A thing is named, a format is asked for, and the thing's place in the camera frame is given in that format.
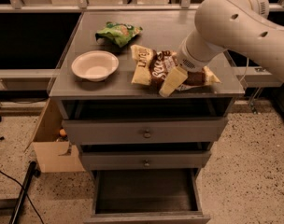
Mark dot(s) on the bottom grey drawer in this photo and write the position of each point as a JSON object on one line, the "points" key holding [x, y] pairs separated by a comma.
{"points": [[166, 196]]}

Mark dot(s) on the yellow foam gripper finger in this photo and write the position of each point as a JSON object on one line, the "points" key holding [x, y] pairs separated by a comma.
{"points": [[210, 77], [175, 78]]}

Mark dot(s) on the cardboard box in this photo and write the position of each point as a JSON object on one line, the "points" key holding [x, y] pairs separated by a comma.
{"points": [[53, 153]]}

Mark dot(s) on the brown chip bag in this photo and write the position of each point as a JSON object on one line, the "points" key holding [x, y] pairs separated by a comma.
{"points": [[152, 68]]}

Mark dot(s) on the middle grey drawer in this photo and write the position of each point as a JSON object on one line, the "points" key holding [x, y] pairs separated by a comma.
{"points": [[144, 160]]}

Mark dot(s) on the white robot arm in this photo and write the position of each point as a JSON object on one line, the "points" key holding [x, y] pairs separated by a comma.
{"points": [[238, 25]]}

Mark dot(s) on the orange ball in box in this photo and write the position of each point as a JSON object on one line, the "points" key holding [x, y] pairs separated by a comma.
{"points": [[62, 133]]}

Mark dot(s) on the black metal bar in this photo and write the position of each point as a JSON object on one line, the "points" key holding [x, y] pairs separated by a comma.
{"points": [[31, 172]]}

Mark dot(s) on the grey drawer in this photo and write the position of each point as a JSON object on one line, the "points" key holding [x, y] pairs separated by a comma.
{"points": [[166, 196], [144, 160], [116, 132]]}

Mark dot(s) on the white paper bowl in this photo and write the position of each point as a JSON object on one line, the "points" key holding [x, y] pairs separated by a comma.
{"points": [[95, 65]]}

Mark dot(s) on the grey drawer cabinet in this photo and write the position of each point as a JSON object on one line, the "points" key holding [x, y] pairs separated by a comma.
{"points": [[116, 98]]}

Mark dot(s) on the top grey drawer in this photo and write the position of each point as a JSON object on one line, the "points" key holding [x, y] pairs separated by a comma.
{"points": [[116, 132]]}

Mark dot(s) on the green chip bag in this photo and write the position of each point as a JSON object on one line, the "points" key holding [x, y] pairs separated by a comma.
{"points": [[118, 33]]}

